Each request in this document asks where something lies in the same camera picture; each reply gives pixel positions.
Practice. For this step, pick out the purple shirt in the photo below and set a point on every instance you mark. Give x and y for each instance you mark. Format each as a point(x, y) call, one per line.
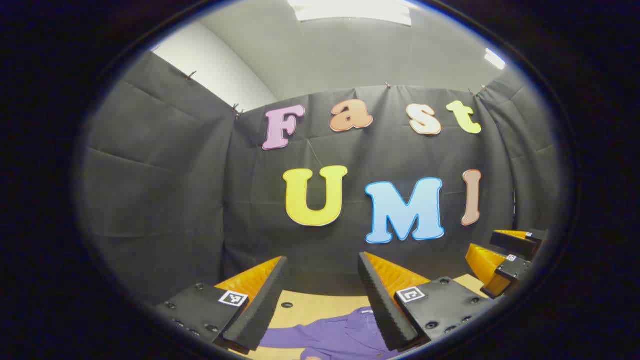
point(340, 335)

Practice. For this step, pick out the ceiling light panel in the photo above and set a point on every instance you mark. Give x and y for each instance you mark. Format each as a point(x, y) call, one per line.
point(350, 11)
point(495, 59)

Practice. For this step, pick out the black backdrop cloth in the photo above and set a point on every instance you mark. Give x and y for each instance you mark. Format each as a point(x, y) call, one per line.
point(175, 200)

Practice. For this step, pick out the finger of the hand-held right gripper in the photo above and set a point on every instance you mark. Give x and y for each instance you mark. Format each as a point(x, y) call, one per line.
point(512, 270)
point(515, 244)

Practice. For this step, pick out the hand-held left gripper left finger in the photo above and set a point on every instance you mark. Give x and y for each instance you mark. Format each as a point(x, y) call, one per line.
point(265, 310)

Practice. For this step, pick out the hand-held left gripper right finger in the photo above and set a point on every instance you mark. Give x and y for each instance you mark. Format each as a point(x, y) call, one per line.
point(385, 310)

